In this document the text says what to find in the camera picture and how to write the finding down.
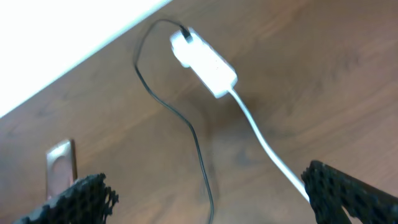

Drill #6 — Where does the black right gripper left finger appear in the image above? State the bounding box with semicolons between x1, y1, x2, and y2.
15;173;119;224

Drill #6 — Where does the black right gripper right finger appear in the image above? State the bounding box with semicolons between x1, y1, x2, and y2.
301;161;397;224

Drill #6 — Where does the black USB charging cable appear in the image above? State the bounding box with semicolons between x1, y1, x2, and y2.
132;18;215;224

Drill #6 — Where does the white power strip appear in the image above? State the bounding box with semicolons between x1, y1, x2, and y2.
170;27;238;98

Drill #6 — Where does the white power strip cord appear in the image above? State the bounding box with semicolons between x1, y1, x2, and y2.
228;88;311;203

